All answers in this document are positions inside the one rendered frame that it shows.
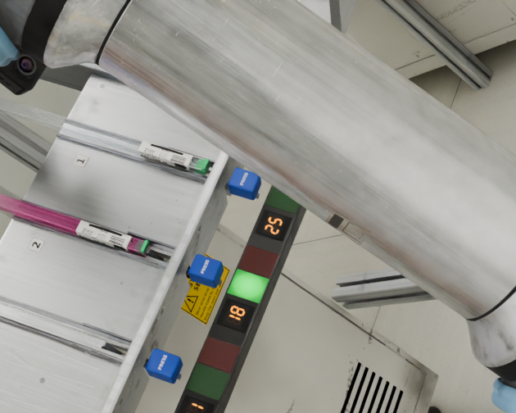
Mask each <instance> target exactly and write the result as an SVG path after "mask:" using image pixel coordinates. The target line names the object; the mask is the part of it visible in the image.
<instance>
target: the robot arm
mask: <svg viewBox="0 0 516 413"><path fill-rule="evenodd" d="M83 63H90V64H97V65H98V66H100V67H101V68H102V69H104V70H106V71H107V72H108V73H110V74H111V75H113V76H115V77H116V78H117V79H118V80H120V81H121V82H123V83H124V84H126V85H128V86H129V87H130V88H131V89H133V90H134V91H136V92H137V93H139V94H141V95H142V96H144V97H145V98H146V99H147V100H149V101H150V102H152V103H154V104H155V105H156V106H158V107H159V108H160V109H162V110H163V111H165V112H167V113H168V114H169V115H171V116H173V117H174V118H175V119H176V120H178V121H180V122H181V123H182V124H184V125H186V126H187V127H188V128H189V129H191V130H192V131H194V132H195V133H197V134H199V135H200V136H202V137H203V138H204V139H205V140H207V141H208V142H210V143H212V144H213V145H215V146H216V147H217V148H218V149H220V150H221V151H223V152H225V153H226V154H228V155H229V156H230V157H232V158H233V159H234V160H236V161H238V162H239V163H241V164H242V165H243V166H245V167H246V168H247V169H249V170H251V171H252V172H254V173H255V174H256V175H258V176H260V177H261V178H262V179H264V180H265V181H266V182H268V183H269V184H271V185H273V186H274V187H275V188H277V189H278V190H279V191H281V192H282V193H284V194H286V195H287V196H289V197H290V198H291V199H292V200H294V201H295V202H297V203H299V204H300V205H302V206H303V207H304V208H305V209H307V210H308V211H310V212H312V213H313V214H315V215H316V216H318V217H319V218H320V219H321V220H323V221H325V222H326V223H328V224H329V225H331V226H332V227H333V228H334V229H336V230H338V231H339V232H340V233H342V234H344V235H345V236H347V237H348V238H349V239H350V240H352V241H353V242H355V243H357V244H358V245H360V246H361V247H362V248H364V249H365V250H366V251H368V252H370V253H371V254H373V255H374V256H376V257H377V258H378V259H379V260H381V261H383V262H384V263H386V264H387V265H389V266H390V267H391V268H392V269H394V270H396V271H397V272H399V273H400V274H402V275H403V276H405V277H406V278H407V279H409V280H410V281H412V282H413V283H414V284H416V285H418V286H419V287H420V288H422V289H423V290H425V291H426V292H427V293H429V294H431V295H432V296H434V297H435V298H436V299H438V300H439V301H440V302H442V303H444V304H445V305H447V306H448V307H449V308H450V309H452V310H453V311H455V312H457V313H458V314H460V315H461V316H463V317H464V318H465V319H466V321H467V323H468V332H469V337H470V342H471V348H472V353H473V355H474V358H475V359H476V360H477V361H479V362H480V363H481V364H482V365H484V366H485V367H486V368H488V369H489V370H491V371H492V372H494V373H495V374H497V375H499V376H500V377H499V378H497V379H496V381H495V382H494V383H493V388H494V391H493V393H492V395H491V400H492V402H493V404H494V405H495V406H496V407H498V408H499V409H501V410H502V411H504V412H506V413H516V155H514V154H513V153H512V152H511V151H509V150H508V149H506V148H505V147H503V146H502V145H500V144H499V143H498V142H496V141H495V140H494V139H492V138H491V137H489V136H488V135H486V134H484V133H483V132H482V131H481V130H480V129H478V128H477V127H475V126H474V125H472V124H471V123H469V122H468V121H466V120H465V119H464V118H463V117H461V116H459V115H458V114H457V113H455V112H454V111H452V110H451V109H450V108H449V107H447V106H445V105H444V104H443V103H441V102H439V101H438V100H437V99H435V98H434V97H433V96H431V95H430V94H429V93H427V92H425V91H424V90H423V89H421V88H420V87H419V86H418V85H416V84H414V83H413V82H411V81H410V80H409V79H407V78H406V77H404V76H403V75H402V74H400V73H399V72H398V71H396V70H394V69H393V68H391V67H390V66H389V65H388V64H386V63H385V62H384V61H382V60H380V59H379V58H377V57H376V56H374V55H373V54H372V53H371V52H369V51H368V50H366V49H365V48H363V47H362V46H360V45H359V44H358V43H357V42H355V41H354V40H352V39H351V38H349V37H348V36H346V35H345V34H344V33H343V32H341V31H340V30H338V29H337V28H335V27H334V26H332V25H331V24H329V23H328V22H327V21H326V20H324V19H323V18H321V17H320V16H318V15H317V14H315V13H314V12H312V10H310V9H309V8H307V7H305V6H304V5H303V4H301V3H300V2H298V1H297V0H0V84H2V85H3V86H4V87H6V88H7V89H9V90H10V91H11V92H12V93H14V94H15V95H21V94H24V93H27V92H29V91H30V90H31V89H33V88H34V86H35V85H36V83H37V82H38V80H39V78H40V77H41V75H42V73H43V72H44V71H45V69H46V67H47V66H48V67H50V68H58V67H63V66H72V65H78V64H83Z"/></svg>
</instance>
